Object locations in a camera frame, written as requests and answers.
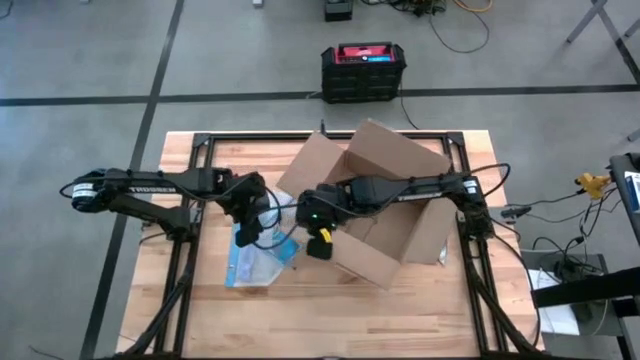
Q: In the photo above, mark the grey metal desk leg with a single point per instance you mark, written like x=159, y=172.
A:
x=632, y=27
x=580, y=22
x=634, y=135

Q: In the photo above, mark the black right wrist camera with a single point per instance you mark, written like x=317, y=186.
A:
x=319, y=250

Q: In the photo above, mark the black side desk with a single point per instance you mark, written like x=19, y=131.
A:
x=616, y=190

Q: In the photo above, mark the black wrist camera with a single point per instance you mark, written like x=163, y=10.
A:
x=248, y=235
x=319, y=250

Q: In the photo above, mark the white paper sheet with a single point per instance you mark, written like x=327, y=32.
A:
x=560, y=320

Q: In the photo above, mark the grey Stanley utility knife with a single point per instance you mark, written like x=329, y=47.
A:
x=443, y=256

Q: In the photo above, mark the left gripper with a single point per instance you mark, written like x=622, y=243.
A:
x=245, y=197

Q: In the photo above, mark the black stand beam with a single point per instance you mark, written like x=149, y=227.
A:
x=585, y=289

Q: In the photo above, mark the black floor device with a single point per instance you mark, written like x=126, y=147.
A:
x=337, y=10

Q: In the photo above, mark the grey side cart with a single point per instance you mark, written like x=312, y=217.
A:
x=545, y=260

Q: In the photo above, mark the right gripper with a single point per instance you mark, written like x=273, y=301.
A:
x=320, y=205

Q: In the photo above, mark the blue white carton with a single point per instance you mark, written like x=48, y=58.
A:
x=632, y=192

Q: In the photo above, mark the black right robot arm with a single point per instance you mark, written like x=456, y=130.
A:
x=425, y=187

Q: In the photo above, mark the black aluminium table frame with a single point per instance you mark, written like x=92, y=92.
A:
x=250, y=135

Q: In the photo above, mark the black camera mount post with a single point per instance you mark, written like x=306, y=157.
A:
x=323, y=126

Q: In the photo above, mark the black red power station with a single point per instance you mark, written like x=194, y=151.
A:
x=362, y=80

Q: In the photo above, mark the brown cardboard box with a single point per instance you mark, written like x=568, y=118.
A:
x=395, y=150

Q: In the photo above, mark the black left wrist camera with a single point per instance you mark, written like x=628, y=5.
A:
x=248, y=235

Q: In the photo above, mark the clear mesh pouch blue trim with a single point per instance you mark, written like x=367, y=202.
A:
x=250, y=270

